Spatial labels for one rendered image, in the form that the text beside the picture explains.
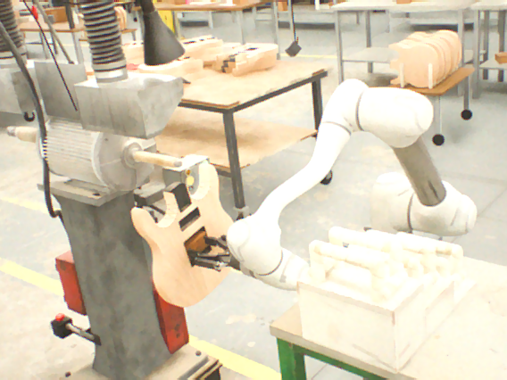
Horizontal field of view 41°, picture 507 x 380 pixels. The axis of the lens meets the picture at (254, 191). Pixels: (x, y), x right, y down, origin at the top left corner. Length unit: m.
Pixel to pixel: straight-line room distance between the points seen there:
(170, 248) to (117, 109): 0.44
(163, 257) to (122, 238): 0.52
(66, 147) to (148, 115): 0.51
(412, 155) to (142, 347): 1.31
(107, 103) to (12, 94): 0.53
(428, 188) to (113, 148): 1.05
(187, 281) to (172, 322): 0.68
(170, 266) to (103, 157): 0.43
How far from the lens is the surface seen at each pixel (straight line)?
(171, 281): 2.09
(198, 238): 2.14
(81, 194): 2.41
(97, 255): 2.52
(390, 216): 2.56
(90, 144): 2.28
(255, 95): 4.26
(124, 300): 2.62
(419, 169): 2.24
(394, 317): 1.55
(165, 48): 2.10
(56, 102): 2.40
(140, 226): 1.98
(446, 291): 1.79
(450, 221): 2.46
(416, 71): 5.72
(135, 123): 1.97
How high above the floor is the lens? 1.95
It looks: 23 degrees down
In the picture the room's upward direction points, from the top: 7 degrees counter-clockwise
